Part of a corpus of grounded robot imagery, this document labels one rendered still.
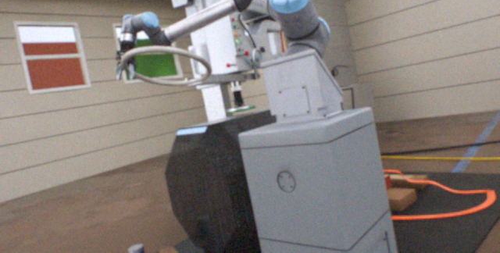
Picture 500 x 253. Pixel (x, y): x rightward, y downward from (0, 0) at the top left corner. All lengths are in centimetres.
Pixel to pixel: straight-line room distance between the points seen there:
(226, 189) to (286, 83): 87
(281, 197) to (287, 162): 15
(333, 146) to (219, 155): 99
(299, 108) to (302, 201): 34
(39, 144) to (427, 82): 744
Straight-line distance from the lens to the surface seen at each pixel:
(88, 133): 850
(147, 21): 208
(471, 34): 698
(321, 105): 132
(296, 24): 141
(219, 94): 335
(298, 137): 123
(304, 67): 134
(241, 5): 201
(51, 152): 822
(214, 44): 254
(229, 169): 202
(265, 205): 142
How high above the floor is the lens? 98
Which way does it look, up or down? 3 degrees down
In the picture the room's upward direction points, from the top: 11 degrees counter-clockwise
